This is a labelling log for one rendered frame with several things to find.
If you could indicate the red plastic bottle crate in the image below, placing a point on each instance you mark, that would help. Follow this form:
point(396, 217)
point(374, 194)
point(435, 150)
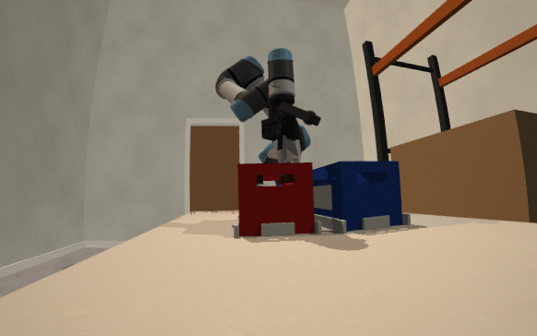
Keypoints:
point(273, 204)

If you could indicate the blue crate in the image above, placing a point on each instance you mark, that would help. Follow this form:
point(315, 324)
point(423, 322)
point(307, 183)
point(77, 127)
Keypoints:
point(340, 193)

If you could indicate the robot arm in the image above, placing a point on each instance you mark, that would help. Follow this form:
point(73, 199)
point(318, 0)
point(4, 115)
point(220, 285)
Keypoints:
point(248, 74)

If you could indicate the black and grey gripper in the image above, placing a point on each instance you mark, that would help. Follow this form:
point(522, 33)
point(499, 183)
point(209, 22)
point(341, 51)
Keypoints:
point(283, 126)

